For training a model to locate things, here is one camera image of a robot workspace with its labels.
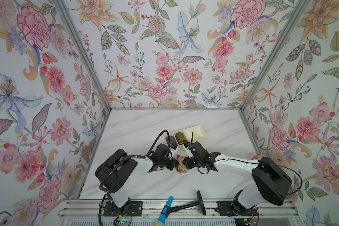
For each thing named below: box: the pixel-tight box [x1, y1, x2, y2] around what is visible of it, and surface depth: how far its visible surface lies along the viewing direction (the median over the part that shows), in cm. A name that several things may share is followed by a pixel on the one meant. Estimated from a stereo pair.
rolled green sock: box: [175, 131, 188, 146], surface depth 98 cm
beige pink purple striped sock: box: [175, 154, 188, 174], surface depth 87 cm
